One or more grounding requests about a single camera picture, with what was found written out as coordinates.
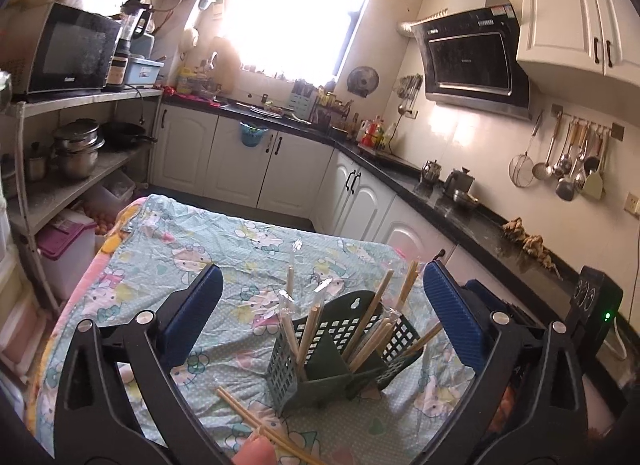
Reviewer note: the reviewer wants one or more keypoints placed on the small grey fan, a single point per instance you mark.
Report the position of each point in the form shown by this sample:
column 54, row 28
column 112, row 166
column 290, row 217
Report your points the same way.
column 362, row 81

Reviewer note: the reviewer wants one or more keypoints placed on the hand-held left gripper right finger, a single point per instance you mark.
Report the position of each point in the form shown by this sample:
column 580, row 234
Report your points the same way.
column 450, row 315

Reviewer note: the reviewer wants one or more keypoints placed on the white shelf rack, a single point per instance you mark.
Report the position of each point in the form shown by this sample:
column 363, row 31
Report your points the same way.
column 75, row 185

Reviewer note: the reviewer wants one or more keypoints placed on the pale utensil caddy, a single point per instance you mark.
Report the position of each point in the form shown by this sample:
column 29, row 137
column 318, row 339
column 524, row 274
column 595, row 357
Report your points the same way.
column 302, row 101

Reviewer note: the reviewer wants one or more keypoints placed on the black frying pan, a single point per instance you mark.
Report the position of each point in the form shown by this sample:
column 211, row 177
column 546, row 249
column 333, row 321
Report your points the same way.
column 122, row 135

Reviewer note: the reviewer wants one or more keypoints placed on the dark metal pitcher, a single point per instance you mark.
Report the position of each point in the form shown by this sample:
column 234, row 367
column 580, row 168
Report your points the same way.
column 459, row 184

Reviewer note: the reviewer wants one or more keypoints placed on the steel skimmer ladle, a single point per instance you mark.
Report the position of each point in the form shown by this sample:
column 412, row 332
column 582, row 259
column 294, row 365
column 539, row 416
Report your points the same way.
column 541, row 171

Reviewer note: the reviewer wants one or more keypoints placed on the white wall cabinet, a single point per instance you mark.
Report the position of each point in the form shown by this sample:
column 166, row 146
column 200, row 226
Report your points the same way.
column 560, row 20

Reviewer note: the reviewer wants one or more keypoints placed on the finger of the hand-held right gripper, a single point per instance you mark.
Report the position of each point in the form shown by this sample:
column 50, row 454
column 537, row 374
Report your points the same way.
column 485, row 295

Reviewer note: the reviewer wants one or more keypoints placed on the pile of wooden chopsticks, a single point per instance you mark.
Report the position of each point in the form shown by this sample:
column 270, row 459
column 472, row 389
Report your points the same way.
column 377, row 297

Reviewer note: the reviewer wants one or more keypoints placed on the black spice rack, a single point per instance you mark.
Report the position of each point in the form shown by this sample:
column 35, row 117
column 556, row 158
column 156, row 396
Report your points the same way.
column 334, row 112

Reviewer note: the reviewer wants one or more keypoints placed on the blue hanging bin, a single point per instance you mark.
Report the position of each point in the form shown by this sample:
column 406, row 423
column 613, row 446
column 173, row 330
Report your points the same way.
column 253, row 136

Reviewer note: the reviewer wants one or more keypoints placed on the pale green spatula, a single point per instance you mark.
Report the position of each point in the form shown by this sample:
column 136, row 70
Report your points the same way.
column 595, row 186

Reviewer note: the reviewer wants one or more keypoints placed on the red condiment bottle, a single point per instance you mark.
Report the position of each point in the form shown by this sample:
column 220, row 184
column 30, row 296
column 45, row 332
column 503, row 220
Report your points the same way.
column 372, row 134

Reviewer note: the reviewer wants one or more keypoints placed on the light blue plastic box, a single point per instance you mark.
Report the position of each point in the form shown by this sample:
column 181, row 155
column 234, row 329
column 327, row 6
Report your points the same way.
column 142, row 71

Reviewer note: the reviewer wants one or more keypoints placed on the steel bowl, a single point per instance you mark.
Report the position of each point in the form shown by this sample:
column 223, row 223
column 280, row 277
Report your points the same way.
column 466, row 201

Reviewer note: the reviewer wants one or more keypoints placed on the steel teapot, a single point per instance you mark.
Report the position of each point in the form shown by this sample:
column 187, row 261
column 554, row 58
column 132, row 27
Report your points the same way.
column 432, row 172

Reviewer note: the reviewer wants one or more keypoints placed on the black microwave oven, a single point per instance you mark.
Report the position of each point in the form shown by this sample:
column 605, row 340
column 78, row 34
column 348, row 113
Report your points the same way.
column 70, row 50

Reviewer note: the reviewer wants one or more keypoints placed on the wooden cutting board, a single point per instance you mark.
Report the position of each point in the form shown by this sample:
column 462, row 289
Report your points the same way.
column 226, row 70

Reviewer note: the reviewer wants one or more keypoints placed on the black blender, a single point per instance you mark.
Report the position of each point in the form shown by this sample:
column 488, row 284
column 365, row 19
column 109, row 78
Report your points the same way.
column 135, row 25

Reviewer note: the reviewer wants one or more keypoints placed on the clear storage bin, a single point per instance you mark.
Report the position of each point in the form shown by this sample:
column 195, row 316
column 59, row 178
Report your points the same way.
column 107, row 205

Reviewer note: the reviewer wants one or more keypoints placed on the wrapped wooden chopstick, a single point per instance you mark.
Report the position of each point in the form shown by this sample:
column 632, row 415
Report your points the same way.
column 246, row 408
column 237, row 409
column 289, row 280
column 409, row 281

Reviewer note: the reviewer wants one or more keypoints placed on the small hanging kitchen tools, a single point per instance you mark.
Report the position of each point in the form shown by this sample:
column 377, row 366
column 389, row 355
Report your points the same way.
column 410, row 90

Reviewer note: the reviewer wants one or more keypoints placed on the cartoon print tablecloth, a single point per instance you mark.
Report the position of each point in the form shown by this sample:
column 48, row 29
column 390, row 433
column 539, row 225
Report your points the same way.
column 225, row 245

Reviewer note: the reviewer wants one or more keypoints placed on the dark green utensil basket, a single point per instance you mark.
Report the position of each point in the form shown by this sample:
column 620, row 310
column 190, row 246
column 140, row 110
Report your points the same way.
column 325, row 380

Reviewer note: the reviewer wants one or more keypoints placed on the wall power socket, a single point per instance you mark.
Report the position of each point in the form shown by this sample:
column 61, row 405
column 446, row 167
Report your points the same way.
column 634, row 206

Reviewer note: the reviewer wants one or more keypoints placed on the bright window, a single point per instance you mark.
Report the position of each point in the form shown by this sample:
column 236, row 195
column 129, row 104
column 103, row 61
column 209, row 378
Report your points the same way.
column 290, row 10

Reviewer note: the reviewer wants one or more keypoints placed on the wall utensil rail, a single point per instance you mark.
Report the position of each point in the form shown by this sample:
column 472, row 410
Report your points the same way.
column 617, row 131

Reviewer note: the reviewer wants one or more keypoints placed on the black range hood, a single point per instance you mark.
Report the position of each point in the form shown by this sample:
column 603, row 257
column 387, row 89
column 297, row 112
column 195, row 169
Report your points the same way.
column 470, row 60

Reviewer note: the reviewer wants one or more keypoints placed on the white base cabinets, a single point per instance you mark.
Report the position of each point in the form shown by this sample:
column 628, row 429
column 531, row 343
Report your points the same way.
column 295, row 170

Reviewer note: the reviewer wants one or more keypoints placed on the large steel ladle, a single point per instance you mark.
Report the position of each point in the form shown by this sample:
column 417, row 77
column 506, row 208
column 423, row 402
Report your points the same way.
column 566, row 189

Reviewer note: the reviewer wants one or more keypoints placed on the small steel pot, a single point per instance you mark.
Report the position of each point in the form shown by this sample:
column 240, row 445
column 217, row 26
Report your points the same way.
column 36, row 165

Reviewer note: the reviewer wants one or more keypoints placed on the stacked steel pots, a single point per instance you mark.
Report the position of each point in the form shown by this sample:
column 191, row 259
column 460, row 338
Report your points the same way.
column 75, row 155

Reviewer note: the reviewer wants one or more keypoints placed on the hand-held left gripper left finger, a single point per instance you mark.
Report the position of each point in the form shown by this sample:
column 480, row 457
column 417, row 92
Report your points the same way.
column 195, row 315

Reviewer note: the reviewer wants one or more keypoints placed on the black countertop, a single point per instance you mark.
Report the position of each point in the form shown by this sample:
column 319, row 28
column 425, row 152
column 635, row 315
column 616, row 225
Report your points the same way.
column 480, row 225

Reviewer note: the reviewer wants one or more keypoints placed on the ginger root pile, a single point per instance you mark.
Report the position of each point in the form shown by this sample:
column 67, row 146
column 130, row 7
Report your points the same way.
column 532, row 245

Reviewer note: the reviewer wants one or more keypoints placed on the person's left hand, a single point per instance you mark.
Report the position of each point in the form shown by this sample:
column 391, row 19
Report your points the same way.
column 256, row 452

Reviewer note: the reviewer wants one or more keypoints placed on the pink lidded storage bin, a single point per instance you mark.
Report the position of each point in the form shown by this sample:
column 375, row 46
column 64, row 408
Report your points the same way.
column 65, row 250

